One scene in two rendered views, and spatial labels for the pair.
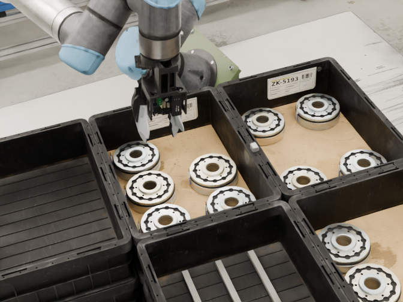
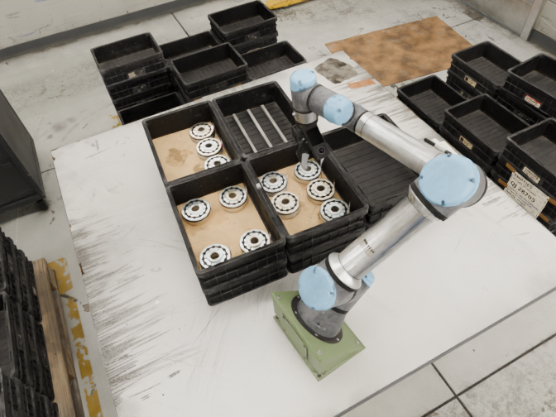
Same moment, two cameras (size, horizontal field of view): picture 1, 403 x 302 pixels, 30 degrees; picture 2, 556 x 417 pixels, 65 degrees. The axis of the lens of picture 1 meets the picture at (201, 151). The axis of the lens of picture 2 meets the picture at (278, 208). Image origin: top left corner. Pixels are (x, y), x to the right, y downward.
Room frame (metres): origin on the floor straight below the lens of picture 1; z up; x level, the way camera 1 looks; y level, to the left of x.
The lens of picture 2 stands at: (2.18, -0.10, 2.06)
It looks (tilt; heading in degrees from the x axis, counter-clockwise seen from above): 51 degrees down; 177
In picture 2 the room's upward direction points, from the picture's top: 5 degrees counter-clockwise
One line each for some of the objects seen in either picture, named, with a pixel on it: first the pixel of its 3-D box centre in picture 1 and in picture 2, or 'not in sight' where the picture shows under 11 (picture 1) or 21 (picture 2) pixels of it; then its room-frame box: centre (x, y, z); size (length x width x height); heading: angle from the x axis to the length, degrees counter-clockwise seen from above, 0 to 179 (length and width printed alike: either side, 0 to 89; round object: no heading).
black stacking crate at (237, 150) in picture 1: (180, 176); (304, 194); (1.17, 0.05, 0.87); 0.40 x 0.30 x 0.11; 17
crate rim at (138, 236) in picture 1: (179, 158); (304, 184); (1.17, 0.05, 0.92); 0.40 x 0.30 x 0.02; 17
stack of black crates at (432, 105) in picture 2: not in sight; (432, 112); (0.12, 1.02, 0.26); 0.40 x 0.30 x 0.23; 20
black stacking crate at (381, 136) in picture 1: (309, 141); (224, 222); (1.26, -0.24, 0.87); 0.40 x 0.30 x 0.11; 17
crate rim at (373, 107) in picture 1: (310, 122); (222, 213); (1.26, -0.24, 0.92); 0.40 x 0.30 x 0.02; 17
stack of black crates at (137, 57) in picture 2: not in sight; (136, 80); (-0.42, -0.84, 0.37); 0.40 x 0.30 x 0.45; 110
